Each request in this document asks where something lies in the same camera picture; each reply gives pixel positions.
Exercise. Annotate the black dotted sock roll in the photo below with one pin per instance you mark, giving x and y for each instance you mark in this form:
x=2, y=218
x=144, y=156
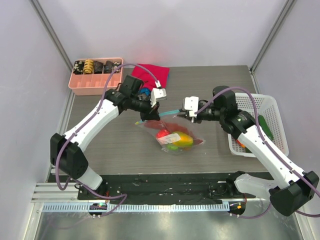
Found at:
x=116, y=67

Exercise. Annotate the perforated cable duct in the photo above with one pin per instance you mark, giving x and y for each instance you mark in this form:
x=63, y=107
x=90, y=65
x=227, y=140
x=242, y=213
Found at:
x=99, y=207

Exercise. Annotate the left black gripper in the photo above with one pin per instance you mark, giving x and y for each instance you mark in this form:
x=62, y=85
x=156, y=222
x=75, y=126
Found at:
x=151, y=113

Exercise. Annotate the black floral sock roll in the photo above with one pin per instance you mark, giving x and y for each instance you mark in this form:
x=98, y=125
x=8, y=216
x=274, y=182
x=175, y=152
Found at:
x=78, y=67

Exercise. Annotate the dark brown sock roll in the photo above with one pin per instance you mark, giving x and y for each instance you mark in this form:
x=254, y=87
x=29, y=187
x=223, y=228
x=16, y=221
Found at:
x=98, y=67

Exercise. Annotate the black patterned sock roll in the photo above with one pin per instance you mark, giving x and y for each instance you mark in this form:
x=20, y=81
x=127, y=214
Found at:
x=108, y=67

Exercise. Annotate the pink compartment tray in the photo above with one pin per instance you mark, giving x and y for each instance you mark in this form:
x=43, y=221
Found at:
x=93, y=84

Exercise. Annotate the clear zip top bag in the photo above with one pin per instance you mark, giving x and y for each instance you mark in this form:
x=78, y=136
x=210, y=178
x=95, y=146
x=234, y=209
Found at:
x=171, y=117

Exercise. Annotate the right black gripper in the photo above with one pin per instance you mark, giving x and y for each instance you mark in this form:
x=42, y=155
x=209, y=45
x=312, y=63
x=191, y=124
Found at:
x=199, y=119

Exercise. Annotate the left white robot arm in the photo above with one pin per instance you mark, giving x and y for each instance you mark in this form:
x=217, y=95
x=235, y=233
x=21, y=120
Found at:
x=67, y=150

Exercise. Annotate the red toy apple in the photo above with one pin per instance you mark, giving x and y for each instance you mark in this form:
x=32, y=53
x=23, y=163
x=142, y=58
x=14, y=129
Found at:
x=162, y=133

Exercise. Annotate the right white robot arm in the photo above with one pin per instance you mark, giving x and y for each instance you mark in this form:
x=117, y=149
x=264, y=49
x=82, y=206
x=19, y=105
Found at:
x=235, y=110

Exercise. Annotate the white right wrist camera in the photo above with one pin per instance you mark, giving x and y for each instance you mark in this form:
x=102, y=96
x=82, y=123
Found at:
x=191, y=105

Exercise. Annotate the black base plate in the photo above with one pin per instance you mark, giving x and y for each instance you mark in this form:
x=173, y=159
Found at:
x=170, y=189

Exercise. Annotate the green toy cucumber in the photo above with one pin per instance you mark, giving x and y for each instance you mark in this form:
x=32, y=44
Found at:
x=263, y=124

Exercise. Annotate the yellow orange toy mango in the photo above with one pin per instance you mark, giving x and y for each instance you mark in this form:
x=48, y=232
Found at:
x=185, y=141

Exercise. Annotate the red folded cloth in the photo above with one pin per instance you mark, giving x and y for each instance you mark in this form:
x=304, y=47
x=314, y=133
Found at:
x=161, y=73

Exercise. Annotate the yellow striped sock roll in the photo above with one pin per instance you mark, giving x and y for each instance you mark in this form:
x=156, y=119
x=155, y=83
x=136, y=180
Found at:
x=88, y=67

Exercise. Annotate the white plastic basket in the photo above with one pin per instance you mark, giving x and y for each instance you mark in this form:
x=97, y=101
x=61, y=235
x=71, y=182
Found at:
x=267, y=107

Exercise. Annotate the blue folded cloth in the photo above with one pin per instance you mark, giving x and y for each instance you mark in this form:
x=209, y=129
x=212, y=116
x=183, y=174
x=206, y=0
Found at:
x=144, y=93

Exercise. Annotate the green toy lime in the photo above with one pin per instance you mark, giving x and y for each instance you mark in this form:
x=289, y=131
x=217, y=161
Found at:
x=172, y=147

